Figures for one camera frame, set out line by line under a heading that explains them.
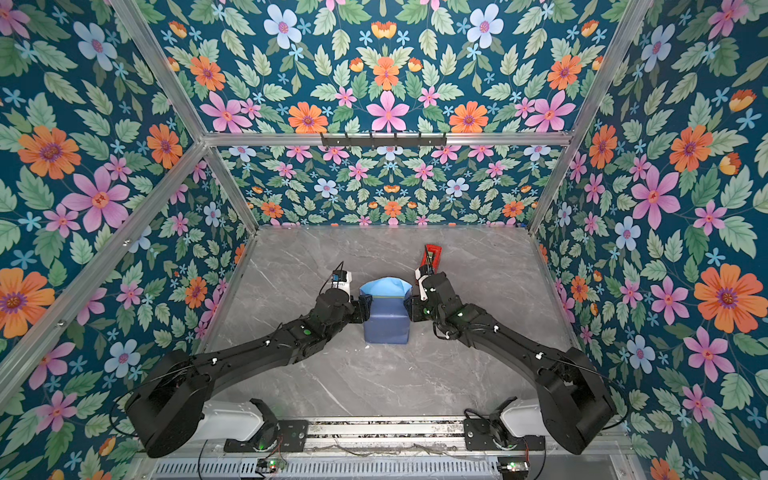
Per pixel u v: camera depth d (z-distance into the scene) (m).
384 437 0.75
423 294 0.75
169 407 0.41
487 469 0.70
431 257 1.03
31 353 0.50
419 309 0.74
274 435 0.68
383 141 0.92
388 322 0.84
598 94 0.81
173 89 0.80
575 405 0.42
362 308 0.77
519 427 0.61
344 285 0.75
